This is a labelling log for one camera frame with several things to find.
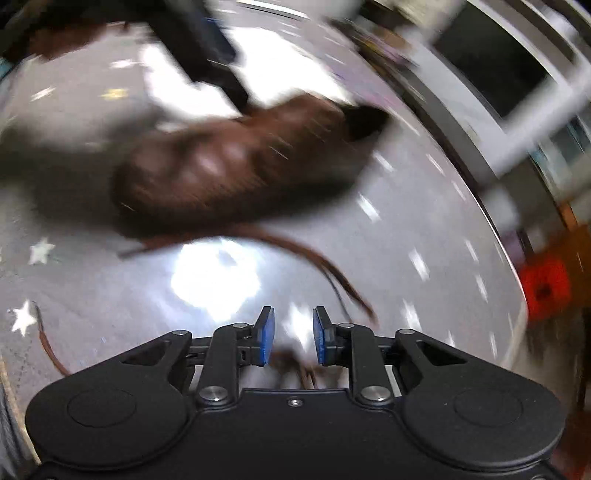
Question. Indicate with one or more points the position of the red plastic stool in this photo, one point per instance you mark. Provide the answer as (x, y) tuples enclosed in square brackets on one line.
[(547, 288)]

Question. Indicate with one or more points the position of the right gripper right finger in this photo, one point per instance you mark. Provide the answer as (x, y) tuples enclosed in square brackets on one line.
[(354, 347)]

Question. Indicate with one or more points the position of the brown leather shoe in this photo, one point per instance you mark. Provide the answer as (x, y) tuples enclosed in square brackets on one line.
[(226, 170)]

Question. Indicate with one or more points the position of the white tv wall unit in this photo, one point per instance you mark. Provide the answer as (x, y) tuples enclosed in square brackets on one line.
[(556, 33)]

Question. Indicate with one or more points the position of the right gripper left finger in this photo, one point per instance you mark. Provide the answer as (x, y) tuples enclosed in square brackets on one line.
[(230, 348)]

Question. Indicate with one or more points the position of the black flat television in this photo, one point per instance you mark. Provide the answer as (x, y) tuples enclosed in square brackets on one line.
[(497, 66)]

